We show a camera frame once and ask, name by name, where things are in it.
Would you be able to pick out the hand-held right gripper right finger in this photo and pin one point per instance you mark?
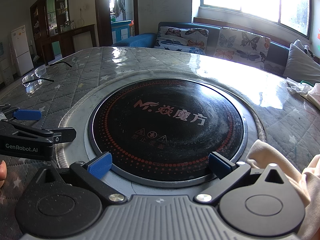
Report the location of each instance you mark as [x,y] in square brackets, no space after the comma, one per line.
[220,166]

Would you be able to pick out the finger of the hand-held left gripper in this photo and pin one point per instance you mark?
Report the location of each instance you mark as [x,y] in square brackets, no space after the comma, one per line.
[27,115]
[63,134]

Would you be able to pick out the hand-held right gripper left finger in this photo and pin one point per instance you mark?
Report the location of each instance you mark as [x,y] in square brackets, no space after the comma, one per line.
[100,165]

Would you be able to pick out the beige garment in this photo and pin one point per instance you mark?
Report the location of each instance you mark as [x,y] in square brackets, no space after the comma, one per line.
[275,155]

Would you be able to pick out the hanging grey clothes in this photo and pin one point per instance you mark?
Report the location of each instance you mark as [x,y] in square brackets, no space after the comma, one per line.
[119,6]

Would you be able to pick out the person's left hand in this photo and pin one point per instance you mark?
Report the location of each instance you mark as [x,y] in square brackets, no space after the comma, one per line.
[2,173]

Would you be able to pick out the rimless eyeglasses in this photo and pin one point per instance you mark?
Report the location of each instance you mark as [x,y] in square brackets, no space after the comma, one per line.
[40,70]

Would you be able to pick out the white refrigerator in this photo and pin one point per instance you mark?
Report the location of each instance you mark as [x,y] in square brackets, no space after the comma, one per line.
[21,50]

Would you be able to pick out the black round induction cooktop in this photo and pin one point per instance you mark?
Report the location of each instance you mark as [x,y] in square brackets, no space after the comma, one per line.
[162,120]

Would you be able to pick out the dark wooden cabinet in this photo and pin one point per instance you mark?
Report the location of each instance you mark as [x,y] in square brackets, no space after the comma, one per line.
[42,42]

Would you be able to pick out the white crumpled plastic bag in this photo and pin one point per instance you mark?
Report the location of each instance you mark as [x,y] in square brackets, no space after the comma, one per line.
[297,87]

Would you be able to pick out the blue kitchen cabinet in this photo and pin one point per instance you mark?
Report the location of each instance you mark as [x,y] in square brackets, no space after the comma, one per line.
[121,31]

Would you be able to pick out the green plastic item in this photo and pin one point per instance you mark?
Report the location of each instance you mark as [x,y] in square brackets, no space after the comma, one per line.
[306,82]

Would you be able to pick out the butterfly print cushion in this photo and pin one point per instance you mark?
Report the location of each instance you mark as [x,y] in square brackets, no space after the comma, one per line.
[181,40]
[240,46]

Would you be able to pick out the blue sofa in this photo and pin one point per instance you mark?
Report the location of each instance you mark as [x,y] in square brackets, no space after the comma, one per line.
[140,38]

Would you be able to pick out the grey pillow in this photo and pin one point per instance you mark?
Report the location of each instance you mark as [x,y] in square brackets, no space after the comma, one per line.
[300,65]

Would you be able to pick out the white pillow with black spots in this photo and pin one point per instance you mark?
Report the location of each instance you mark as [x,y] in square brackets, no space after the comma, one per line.
[309,51]

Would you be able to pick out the dark wooden door frame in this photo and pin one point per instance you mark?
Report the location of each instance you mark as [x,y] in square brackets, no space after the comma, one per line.
[102,17]

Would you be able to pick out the colourful wall sticker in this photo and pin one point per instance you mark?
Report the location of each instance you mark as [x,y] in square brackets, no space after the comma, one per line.
[318,40]

